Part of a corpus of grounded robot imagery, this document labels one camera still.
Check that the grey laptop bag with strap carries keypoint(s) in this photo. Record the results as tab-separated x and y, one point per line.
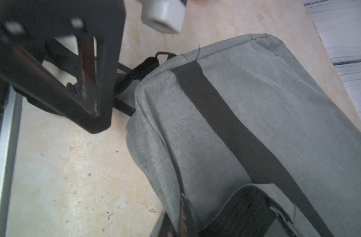
238	140

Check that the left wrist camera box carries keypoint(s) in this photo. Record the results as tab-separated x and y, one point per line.
165	16

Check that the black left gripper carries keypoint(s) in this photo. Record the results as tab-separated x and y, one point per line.
64	56

